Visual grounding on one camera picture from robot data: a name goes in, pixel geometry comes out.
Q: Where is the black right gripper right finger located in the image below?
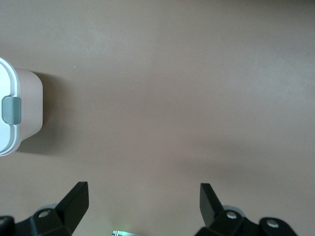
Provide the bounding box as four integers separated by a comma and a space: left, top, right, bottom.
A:
193, 182, 299, 236

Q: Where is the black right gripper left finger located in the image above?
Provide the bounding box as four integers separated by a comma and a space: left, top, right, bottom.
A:
0, 181, 89, 236

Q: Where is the white plastic box lid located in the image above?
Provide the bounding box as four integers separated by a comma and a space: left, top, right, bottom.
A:
0, 57, 22, 157

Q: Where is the translucent plastic box base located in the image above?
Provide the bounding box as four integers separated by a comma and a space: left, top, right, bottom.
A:
14, 68, 44, 146

